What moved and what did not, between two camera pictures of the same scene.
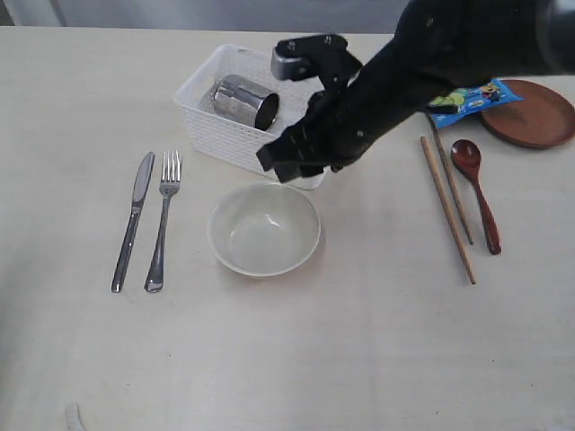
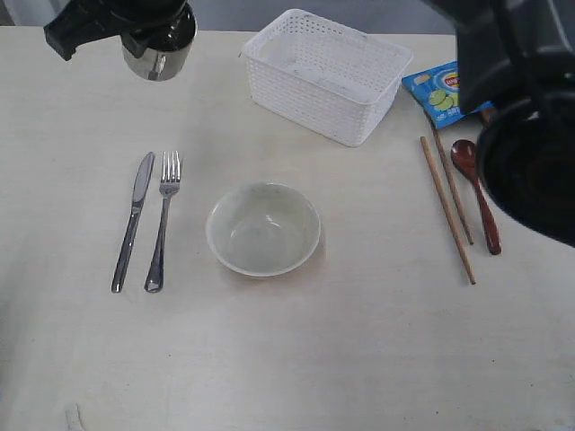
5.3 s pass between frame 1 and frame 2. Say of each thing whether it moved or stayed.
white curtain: stayed
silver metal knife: stayed
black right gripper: moved
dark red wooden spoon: stayed
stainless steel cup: moved
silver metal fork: stayed
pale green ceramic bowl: stayed
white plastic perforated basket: moved
